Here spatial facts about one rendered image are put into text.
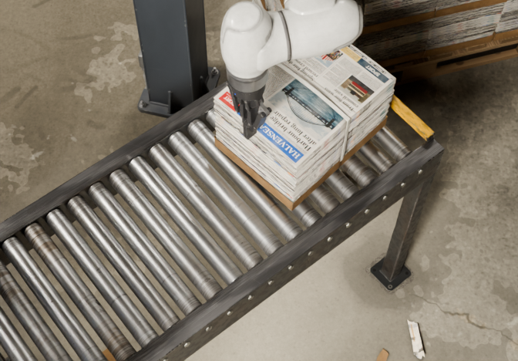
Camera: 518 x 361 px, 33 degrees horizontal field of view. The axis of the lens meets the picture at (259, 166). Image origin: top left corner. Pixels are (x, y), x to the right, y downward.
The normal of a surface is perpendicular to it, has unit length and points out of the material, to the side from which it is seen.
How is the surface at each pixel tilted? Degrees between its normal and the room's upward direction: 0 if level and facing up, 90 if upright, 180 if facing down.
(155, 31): 90
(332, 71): 2
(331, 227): 0
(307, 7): 10
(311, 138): 1
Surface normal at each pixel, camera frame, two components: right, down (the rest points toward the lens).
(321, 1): 0.07, -0.37
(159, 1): -0.25, 0.83
